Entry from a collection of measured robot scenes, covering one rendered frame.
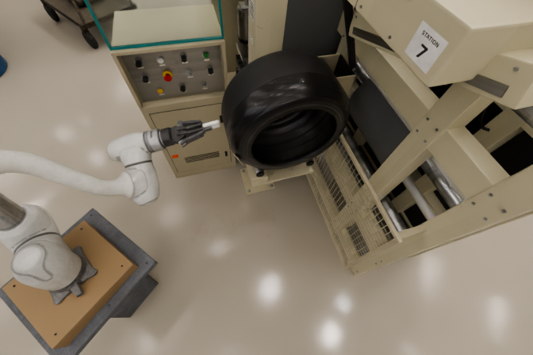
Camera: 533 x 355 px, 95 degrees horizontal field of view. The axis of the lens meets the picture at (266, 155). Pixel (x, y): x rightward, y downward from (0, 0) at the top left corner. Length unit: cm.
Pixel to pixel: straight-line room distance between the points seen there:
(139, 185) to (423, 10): 101
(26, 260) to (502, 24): 156
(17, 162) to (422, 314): 238
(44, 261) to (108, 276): 28
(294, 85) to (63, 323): 134
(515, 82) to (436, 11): 23
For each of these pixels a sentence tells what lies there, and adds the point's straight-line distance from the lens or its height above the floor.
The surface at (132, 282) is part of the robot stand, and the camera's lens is 149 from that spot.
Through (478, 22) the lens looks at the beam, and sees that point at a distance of 68.
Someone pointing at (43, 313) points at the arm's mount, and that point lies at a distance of 154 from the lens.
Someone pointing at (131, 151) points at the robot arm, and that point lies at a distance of 107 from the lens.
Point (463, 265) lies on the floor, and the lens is 266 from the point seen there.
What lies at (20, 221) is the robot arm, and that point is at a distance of 139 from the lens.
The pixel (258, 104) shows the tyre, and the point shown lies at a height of 139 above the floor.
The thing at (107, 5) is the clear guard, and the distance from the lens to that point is 138.
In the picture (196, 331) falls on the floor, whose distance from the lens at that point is 205.
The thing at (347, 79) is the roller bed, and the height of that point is 118.
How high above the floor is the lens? 202
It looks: 57 degrees down
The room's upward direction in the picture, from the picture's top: 6 degrees clockwise
